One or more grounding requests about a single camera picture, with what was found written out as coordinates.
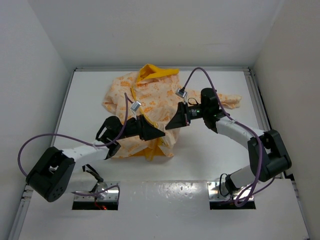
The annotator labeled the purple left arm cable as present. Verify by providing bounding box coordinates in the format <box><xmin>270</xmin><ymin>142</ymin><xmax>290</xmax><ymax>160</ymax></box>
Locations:
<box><xmin>17</xmin><ymin>92</ymin><xmax>121</xmax><ymax>198</ymax></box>

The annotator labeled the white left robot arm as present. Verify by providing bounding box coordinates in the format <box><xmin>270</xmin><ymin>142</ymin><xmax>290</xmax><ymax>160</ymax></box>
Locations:
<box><xmin>26</xmin><ymin>115</ymin><xmax>165</xmax><ymax>203</ymax></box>

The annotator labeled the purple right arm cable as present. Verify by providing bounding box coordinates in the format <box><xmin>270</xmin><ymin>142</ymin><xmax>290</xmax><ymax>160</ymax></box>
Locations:
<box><xmin>182</xmin><ymin>66</ymin><xmax>276</xmax><ymax>208</ymax></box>

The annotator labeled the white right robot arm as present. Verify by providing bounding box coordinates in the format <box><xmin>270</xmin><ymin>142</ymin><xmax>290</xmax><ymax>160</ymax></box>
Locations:
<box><xmin>165</xmin><ymin>88</ymin><xmax>292</xmax><ymax>195</ymax></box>

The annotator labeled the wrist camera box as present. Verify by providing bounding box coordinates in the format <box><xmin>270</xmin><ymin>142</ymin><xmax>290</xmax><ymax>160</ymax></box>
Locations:
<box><xmin>130</xmin><ymin>101</ymin><xmax>142</xmax><ymax>113</ymax></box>
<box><xmin>175</xmin><ymin>87</ymin><xmax>188</xmax><ymax>99</ymax></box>

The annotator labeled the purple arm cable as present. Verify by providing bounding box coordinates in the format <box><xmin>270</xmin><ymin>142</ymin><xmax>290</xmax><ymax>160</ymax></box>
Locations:
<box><xmin>17</xmin><ymin>92</ymin><xmax>121</xmax><ymax>198</ymax></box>
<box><xmin>182</xmin><ymin>66</ymin><xmax>276</xmax><ymax>208</ymax></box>

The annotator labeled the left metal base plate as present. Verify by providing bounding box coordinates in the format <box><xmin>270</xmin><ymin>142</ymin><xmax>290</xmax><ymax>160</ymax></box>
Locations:
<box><xmin>73</xmin><ymin>181</ymin><xmax>121</xmax><ymax>205</ymax></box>

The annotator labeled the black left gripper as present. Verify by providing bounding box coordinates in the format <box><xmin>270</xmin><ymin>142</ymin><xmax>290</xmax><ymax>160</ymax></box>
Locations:
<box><xmin>114</xmin><ymin>113</ymin><xmax>165</xmax><ymax>141</ymax></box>

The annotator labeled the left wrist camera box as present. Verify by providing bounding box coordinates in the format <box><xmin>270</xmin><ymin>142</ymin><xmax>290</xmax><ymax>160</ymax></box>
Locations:
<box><xmin>130</xmin><ymin>101</ymin><xmax>142</xmax><ymax>113</ymax></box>

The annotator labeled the metal base plate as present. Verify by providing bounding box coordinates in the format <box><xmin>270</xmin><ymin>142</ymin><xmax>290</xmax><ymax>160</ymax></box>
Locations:
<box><xmin>73</xmin><ymin>181</ymin><xmax>121</xmax><ymax>205</ymax></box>
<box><xmin>207</xmin><ymin>181</ymin><xmax>246</xmax><ymax>204</ymax></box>

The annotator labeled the aluminium frame rail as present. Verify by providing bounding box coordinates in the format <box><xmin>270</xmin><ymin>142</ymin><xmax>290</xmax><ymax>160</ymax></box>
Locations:
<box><xmin>244</xmin><ymin>67</ymin><xmax>310</xmax><ymax>240</ymax></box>
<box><xmin>73</xmin><ymin>65</ymin><xmax>251</xmax><ymax>73</ymax></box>

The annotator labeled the aluminium frame rail back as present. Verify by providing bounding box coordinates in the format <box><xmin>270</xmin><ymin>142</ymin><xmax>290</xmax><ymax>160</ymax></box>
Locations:
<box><xmin>73</xmin><ymin>65</ymin><xmax>251</xmax><ymax>73</ymax></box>

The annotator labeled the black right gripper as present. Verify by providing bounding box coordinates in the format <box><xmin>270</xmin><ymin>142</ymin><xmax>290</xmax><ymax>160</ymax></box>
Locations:
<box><xmin>165</xmin><ymin>102</ymin><xmax>208</xmax><ymax>130</ymax></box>

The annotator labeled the orange patterned yellow-lined jacket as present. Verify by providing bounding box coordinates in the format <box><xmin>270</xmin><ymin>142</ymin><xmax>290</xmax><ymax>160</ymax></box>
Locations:
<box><xmin>101</xmin><ymin>63</ymin><xmax>243</xmax><ymax>162</ymax></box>

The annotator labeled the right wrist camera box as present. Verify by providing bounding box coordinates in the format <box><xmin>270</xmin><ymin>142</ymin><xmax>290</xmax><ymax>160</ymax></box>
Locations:
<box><xmin>175</xmin><ymin>87</ymin><xmax>188</xmax><ymax>99</ymax></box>

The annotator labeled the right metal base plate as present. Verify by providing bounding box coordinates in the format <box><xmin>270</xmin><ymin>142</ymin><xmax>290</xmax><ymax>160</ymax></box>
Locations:
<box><xmin>207</xmin><ymin>181</ymin><xmax>246</xmax><ymax>204</ymax></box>

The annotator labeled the aluminium frame rail right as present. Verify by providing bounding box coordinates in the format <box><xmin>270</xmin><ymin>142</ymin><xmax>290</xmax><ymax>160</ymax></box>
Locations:
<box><xmin>244</xmin><ymin>67</ymin><xmax>310</xmax><ymax>240</ymax></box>

